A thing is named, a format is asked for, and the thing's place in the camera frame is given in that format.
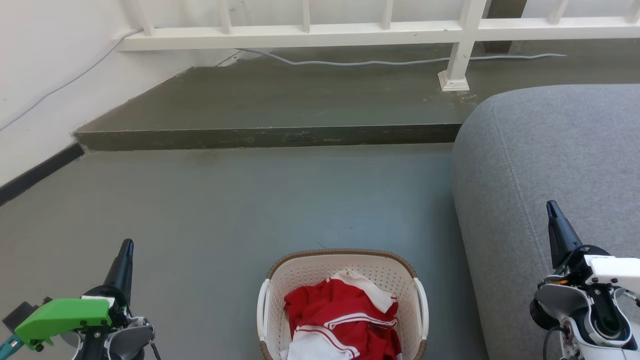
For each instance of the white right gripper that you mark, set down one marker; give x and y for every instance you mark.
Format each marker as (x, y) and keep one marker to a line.
(615, 272)

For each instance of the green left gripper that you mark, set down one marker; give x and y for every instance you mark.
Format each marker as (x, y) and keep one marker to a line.
(65, 315)

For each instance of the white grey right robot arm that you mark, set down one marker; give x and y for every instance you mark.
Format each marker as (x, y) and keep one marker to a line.
(560, 300)

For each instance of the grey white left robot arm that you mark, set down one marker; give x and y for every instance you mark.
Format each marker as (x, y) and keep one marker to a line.
(127, 342)

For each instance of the cream perforated laundry basket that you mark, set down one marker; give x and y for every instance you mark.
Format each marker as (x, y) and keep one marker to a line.
(310, 272)

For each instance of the grey fabric sofa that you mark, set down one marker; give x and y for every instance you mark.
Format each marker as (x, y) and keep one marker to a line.
(550, 150)

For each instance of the red white striped garment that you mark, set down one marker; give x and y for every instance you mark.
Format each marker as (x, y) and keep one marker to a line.
(345, 305)

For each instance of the white wooden railing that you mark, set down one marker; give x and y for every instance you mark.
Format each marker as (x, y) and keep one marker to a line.
(300, 35)

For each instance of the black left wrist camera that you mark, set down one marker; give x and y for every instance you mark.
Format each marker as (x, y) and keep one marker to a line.
(17, 314)

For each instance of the black wall baseboard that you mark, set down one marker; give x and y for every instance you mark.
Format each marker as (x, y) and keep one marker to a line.
(40, 172)

